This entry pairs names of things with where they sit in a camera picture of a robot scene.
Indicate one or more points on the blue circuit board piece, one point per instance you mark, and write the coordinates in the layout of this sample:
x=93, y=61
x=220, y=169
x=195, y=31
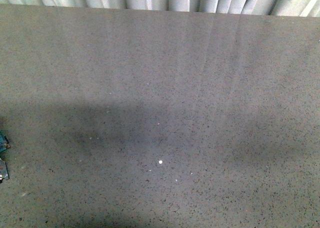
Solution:
x=4, y=142

